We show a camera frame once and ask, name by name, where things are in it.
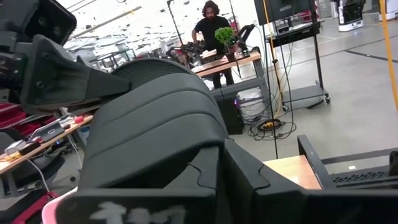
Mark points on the red storage bins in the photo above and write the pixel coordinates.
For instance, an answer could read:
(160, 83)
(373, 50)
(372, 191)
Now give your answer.
(12, 118)

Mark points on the person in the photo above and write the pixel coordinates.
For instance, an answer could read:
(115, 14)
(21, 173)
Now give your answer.
(213, 28)

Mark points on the black slide sandal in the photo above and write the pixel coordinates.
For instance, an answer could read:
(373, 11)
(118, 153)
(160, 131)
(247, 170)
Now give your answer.
(149, 130)

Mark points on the white machine cabinet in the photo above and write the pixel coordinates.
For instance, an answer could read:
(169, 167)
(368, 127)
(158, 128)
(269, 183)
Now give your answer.
(350, 15)

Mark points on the wooden desk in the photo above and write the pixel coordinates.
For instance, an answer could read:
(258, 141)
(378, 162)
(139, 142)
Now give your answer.
(40, 148)

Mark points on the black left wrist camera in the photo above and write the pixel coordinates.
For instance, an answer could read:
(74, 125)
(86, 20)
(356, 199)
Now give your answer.
(46, 18)

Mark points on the distant wooden work table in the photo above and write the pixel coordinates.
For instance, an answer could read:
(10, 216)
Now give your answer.
(224, 63)

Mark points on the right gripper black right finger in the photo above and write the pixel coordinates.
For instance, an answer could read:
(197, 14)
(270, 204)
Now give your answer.
(280, 205)

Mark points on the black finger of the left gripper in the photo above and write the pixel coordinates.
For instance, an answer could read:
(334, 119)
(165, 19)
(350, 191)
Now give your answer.
(56, 81)

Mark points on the black desktop computer case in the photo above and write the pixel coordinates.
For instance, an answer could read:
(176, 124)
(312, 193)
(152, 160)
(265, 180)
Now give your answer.
(231, 115)

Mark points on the wooden shelf rack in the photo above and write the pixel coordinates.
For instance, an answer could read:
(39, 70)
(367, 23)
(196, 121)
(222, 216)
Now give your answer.
(292, 171)

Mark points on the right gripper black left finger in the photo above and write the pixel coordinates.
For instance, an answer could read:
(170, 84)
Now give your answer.
(140, 208)

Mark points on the black monitor stand cart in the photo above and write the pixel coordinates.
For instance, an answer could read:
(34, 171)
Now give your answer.
(280, 9)

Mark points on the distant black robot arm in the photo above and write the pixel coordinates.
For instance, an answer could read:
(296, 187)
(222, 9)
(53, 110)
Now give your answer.
(245, 31)

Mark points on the grey electronic device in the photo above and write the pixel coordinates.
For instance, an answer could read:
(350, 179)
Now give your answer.
(48, 132)

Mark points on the tall green potted plant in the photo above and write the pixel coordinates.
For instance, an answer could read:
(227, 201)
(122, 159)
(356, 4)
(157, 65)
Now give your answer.
(224, 35)

